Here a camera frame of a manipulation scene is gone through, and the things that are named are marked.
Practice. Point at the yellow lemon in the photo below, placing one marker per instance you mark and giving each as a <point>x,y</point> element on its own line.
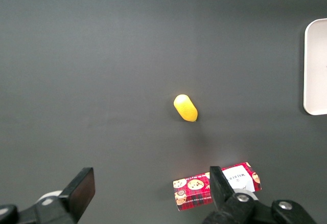
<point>186,108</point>

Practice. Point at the beige rectangular tray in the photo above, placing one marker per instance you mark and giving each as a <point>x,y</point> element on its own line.
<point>316,68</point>

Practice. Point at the red tartan cookie box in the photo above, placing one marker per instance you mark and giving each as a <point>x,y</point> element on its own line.
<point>194,186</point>

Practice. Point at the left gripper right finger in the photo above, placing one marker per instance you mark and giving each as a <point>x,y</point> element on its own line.
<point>222,196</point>

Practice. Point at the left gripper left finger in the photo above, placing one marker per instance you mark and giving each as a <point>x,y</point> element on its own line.
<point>76,193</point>

